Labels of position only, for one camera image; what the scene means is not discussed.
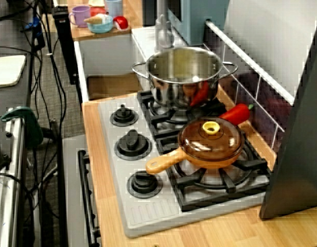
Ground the black oven door handle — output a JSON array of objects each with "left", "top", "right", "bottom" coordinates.
[{"left": 77, "top": 150, "right": 101, "bottom": 246}]

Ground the stainless steel pot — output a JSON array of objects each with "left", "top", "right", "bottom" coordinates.
[{"left": 131, "top": 46, "right": 238, "bottom": 108}]

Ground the blue toy bowl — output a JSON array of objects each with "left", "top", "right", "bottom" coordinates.
[{"left": 86, "top": 14, "right": 114, "bottom": 34}]

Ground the black burner grate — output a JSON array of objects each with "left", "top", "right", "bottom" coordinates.
[
  {"left": 137, "top": 90, "right": 227, "bottom": 141},
  {"left": 154, "top": 131, "right": 272, "bottom": 213}
]

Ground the green clamp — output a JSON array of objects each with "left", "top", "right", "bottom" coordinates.
[{"left": 0, "top": 107, "right": 44, "bottom": 149}]

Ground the white flat board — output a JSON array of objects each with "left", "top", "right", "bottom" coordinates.
[{"left": 0, "top": 55, "right": 27, "bottom": 89}]

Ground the red and white toy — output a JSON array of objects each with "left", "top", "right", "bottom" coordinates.
[{"left": 113, "top": 15, "right": 129, "bottom": 31}]

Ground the grey stove top plate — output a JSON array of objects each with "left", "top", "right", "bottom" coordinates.
[{"left": 97, "top": 94, "right": 271, "bottom": 239}]

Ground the black upright post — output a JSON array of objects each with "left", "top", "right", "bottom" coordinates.
[{"left": 51, "top": 6, "right": 79, "bottom": 85}]

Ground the black metal leg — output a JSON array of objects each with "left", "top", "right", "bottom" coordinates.
[{"left": 56, "top": 120, "right": 69, "bottom": 247}]

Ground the black stove knob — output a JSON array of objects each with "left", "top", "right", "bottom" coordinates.
[
  {"left": 109, "top": 104, "right": 139, "bottom": 127},
  {"left": 114, "top": 129, "right": 153, "bottom": 162},
  {"left": 127, "top": 170, "right": 164, "bottom": 199}
]

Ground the light blue toy cup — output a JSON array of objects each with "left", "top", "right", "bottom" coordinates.
[{"left": 104, "top": 0, "right": 123, "bottom": 18}]

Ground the brown glass lid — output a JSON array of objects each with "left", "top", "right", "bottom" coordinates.
[{"left": 178, "top": 117, "right": 245, "bottom": 163}]

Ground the red toy bowl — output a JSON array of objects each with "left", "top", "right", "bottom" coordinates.
[{"left": 89, "top": 7, "right": 108, "bottom": 17}]

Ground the teal toy cabinet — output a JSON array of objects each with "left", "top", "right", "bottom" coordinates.
[{"left": 167, "top": 0, "right": 230, "bottom": 46}]

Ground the red toy chili pepper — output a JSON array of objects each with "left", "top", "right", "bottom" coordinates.
[{"left": 218, "top": 103, "right": 254, "bottom": 127}]

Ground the orange toy frying pan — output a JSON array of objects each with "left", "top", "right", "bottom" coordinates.
[{"left": 145, "top": 133, "right": 246, "bottom": 175}]

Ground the black cable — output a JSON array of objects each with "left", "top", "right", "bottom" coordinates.
[
  {"left": 0, "top": 4, "right": 34, "bottom": 23},
  {"left": 41, "top": 0, "right": 69, "bottom": 127},
  {"left": 27, "top": 33, "right": 46, "bottom": 121},
  {"left": 0, "top": 172, "right": 37, "bottom": 247}
]

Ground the aluminium frame rail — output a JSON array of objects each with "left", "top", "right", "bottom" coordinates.
[{"left": 0, "top": 108, "right": 27, "bottom": 247}]

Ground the white oven door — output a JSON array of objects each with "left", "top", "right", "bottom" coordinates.
[{"left": 62, "top": 135, "right": 97, "bottom": 247}]

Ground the purple toy cup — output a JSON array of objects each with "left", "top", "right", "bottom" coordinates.
[{"left": 68, "top": 5, "right": 91, "bottom": 28}]

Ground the grey toy faucet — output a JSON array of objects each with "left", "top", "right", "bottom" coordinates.
[{"left": 154, "top": 0, "right": 174, "bottom": 52}]

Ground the blue cable connector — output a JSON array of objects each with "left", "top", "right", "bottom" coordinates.
[{"left": 21, "top": 16, "right": 44, "bottom": 36}]

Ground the dark tile backsplash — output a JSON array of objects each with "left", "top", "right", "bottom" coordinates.
[{"left": 202, "top": 43, "right": 293, "bottom": 152}]

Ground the wooden shelf board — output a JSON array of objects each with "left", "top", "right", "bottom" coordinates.
[{"left": 67, "top": 0, "right": 144, "bottom": 42}]

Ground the dark grey side panel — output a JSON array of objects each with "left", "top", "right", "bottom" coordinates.
[{"left": 259, "top": 5, "right": 317, "bottom": 219}]

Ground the white toy sink basin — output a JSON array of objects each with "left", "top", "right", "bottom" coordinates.
[{"left": 73, "top": 25, "right": 155, "bottom": 103}]

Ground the white backsplash ledge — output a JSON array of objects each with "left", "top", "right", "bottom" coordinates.
[{"left": 204, "top": 20, "right": 295, "bottom": 105}]

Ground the toy ice cream cone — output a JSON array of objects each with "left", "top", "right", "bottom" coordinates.
[{"left": 83, "top": 14, "right": 109, "bottom": 26}]

